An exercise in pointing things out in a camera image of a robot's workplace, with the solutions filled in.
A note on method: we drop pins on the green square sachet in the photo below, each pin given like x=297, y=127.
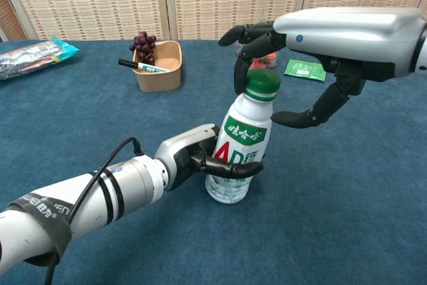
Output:
x=303, y=69

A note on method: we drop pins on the white marker black cap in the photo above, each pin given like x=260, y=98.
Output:
x=150, y=68

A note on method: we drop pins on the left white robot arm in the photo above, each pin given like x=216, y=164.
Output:
x=140, y=178

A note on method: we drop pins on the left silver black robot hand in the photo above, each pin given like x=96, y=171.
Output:
x=180, y=151

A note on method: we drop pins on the white drink bottle green label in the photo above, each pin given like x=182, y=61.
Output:
x=240, y=131

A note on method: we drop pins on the tan paper box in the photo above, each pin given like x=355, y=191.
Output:
x=160, y=78

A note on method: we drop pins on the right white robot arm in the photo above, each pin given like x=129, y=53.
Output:
x=423, y=51

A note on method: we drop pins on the purple grape bunch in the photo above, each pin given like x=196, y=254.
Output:
x=143, y=44

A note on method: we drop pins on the teal clear snack bag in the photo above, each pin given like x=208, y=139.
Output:
x=30, y=58

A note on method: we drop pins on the clear plastic box with strawberries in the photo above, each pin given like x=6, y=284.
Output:
x=263, y=61

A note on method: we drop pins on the green bottle cap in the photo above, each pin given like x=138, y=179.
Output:
x=263, y=81

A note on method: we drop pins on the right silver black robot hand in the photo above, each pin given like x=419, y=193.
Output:
x=350, y=38

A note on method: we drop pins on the blue table cloth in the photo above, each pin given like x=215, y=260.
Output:
x=317, y=198

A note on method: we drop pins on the brown woven screen panel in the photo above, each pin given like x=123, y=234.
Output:
x=10, y=21

